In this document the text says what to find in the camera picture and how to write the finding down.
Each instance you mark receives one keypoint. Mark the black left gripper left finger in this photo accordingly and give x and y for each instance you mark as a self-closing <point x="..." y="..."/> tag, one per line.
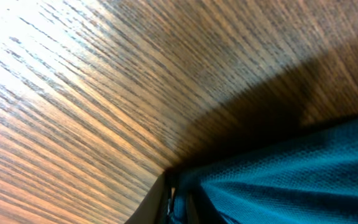
<point x="154" y="207"/>

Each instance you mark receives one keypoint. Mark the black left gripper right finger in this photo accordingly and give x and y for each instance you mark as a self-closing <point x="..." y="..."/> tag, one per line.
<point x="192" y="210"/>

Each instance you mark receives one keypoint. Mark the blue t-shirt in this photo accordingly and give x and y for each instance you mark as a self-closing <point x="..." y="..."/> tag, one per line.
<point x="311" y="179"/>

